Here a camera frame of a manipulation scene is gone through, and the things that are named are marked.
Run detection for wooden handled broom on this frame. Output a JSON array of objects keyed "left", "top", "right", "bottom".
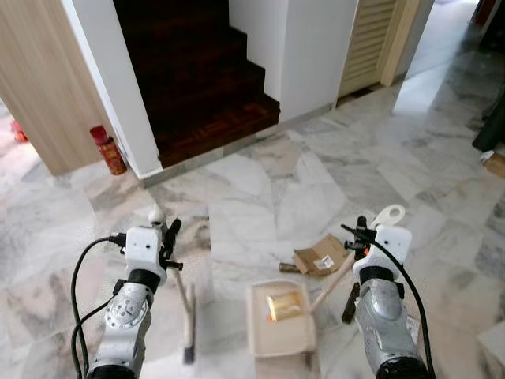
[{"left": 150, "top": 209, "right": 198, "bottom": 366}]

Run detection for gold box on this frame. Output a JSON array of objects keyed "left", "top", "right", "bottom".
[{"left": 266, "top": 290, "right": 305, "bottom": 324}]

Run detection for beige long handled dustpan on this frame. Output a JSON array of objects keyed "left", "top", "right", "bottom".
[{"left": 246, "top": 204, "right": 406, "bottom": 358}]

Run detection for open cardboard box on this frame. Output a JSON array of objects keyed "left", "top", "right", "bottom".
[{"left": 293, "top": 234, "right": 353, "bottom": 278}]

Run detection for black stick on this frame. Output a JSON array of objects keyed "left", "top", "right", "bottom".
[{"left": 341, "top": 281, "right": 361, "bottom": 325}]

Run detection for red canister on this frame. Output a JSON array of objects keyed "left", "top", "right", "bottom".
[{"left": 88, "top": 124, "right": 128, "bottom": 177}]

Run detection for long flat cardboard box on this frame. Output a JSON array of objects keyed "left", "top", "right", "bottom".
[{"left": 482, "top": 152, "right": 505, "bottom": 179}]

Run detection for dark wooden staircase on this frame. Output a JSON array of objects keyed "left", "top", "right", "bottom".
[{"left": 114, "top": 0, "right": 282, "bottom": 168}]

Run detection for black rolled mat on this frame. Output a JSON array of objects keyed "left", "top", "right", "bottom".
[{"left": 471, "top": 85, "right": 505, "bottom": 156}]

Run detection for louvered wooden door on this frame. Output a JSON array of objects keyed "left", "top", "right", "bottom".
[{"left": 337, "top": 0, "right": 413, "bottom": 100}]

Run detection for small red plastic object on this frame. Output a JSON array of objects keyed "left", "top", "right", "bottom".
[{"left": 9, "top": 119, "right": 29, "bottom": 144}]

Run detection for light wooden panel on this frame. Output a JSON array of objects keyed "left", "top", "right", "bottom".
[{"left": 0, "top": 0, "right": 112, "bottom": 177}]

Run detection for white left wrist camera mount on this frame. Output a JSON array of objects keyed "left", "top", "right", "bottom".
[{"left": 124, "top": 226, "right": 167, "bottom": 274}]

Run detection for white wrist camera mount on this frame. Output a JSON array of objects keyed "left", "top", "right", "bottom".
[
  {"left": 370, "top": 224, "right": 413, "bottom": 266},
  {"left": 124, "top": 226, "right": 167, "bottom": 274}
]

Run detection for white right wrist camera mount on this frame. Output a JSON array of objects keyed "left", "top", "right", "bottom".
[{"left": 370, "top": 224, "right": 413, "bottom": 266}]

